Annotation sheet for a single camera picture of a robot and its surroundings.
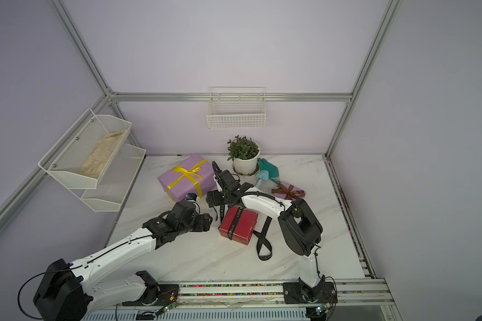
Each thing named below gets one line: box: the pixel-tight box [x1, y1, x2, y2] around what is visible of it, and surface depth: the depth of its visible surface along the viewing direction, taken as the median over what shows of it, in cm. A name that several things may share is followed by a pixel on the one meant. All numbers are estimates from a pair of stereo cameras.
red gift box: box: [218, 205, 259, 246], surface depth 86 cm
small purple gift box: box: [271, 181, 306, 202], surface depth 95 cm
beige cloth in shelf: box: [78, 128, 128, 179], surface depth 81 cm
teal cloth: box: [257, 157, 280, 185], surface depth 116 cm
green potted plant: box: [226, 134, 260, 162], surface depth 102 cm
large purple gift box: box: [157, 153, 218, 202], surface depth 96 cm
